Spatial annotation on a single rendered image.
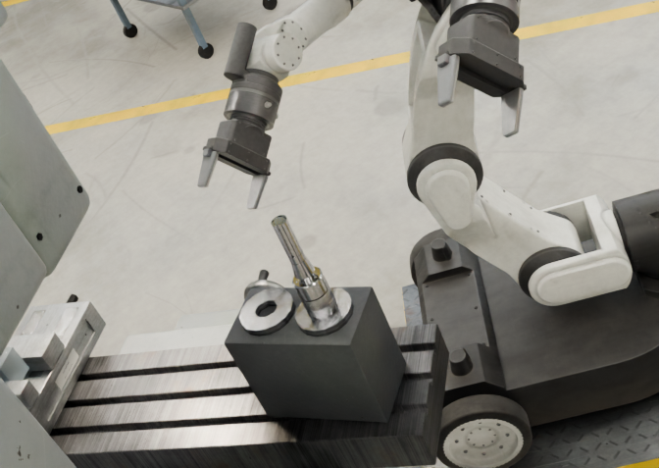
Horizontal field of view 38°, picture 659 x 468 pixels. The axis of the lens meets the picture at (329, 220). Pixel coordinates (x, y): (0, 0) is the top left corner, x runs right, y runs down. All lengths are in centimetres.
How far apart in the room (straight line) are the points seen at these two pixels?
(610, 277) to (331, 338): 75
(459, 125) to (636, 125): 179
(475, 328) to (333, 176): 174
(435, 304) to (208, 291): 146
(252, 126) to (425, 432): 57
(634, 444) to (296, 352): 86
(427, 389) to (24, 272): 64
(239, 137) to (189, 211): 233
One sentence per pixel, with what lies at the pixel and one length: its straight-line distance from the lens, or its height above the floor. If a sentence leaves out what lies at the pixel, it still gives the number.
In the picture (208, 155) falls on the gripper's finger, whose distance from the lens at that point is 159.
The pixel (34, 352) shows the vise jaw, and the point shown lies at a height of 104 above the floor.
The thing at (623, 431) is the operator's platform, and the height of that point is 40.
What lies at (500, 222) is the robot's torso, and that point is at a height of 85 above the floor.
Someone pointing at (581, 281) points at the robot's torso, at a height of 69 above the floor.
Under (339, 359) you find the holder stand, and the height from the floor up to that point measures 108.
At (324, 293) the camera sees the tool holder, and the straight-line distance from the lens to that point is 142.
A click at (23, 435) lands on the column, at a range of 120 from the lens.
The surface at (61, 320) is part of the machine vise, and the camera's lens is 197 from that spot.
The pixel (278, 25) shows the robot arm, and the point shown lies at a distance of 174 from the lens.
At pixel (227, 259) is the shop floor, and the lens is 358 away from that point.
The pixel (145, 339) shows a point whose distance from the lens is 205.
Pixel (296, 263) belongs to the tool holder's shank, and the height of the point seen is 123.
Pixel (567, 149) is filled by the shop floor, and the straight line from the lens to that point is 346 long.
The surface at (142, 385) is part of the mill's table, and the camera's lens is 183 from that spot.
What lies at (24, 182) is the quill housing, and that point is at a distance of 145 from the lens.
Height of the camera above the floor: 208
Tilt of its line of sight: 36 degrees down
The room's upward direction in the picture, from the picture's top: 25 degrees counter-clockwise
